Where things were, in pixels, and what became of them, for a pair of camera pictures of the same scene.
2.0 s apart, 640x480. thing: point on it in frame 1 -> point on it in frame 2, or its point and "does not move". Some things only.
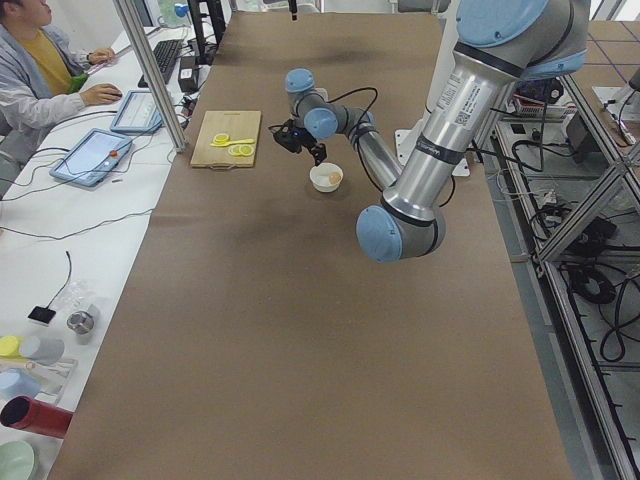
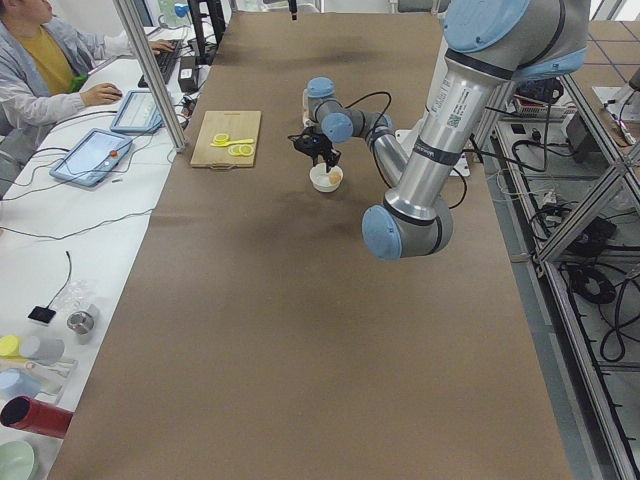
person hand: (101, 55) -> (160, 45)
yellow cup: (10, 347) does not move
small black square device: (42, 314) does not move
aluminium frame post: (135, 37) does not move
